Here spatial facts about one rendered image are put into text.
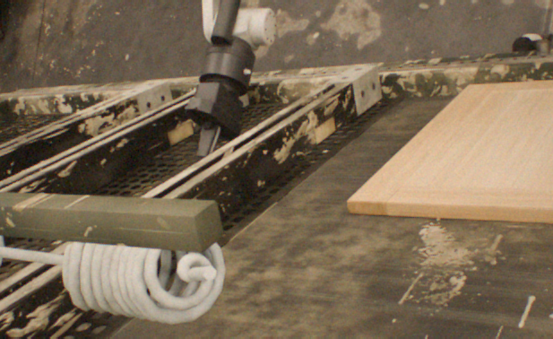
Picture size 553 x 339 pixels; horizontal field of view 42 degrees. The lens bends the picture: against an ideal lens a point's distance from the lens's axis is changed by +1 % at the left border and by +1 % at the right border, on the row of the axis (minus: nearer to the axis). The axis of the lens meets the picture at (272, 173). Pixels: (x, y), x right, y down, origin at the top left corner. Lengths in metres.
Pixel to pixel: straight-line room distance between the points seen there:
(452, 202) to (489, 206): 0.05
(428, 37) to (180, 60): 1.11
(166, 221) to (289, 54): 2.52
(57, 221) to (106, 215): 0.04
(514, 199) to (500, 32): 1.67
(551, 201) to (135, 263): 0.57
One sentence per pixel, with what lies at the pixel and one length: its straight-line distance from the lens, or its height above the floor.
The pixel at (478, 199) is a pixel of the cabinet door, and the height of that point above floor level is 1.31.
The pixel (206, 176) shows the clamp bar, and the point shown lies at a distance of 1.01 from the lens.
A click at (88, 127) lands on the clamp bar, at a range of 1.61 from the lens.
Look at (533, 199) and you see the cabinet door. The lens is 0.91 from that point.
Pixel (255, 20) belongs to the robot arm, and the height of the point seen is 1.24.
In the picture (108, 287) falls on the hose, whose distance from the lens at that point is 0.48.
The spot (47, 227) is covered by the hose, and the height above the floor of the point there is 1.90.
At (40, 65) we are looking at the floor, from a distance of 3.82.
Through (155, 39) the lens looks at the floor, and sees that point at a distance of 3.33.
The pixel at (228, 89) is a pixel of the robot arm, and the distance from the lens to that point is 1.25.
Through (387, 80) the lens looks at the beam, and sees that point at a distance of 1.52.
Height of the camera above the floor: 2.16
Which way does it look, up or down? 54 degrees down
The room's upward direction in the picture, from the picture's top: 59 degrees counter-clockwise
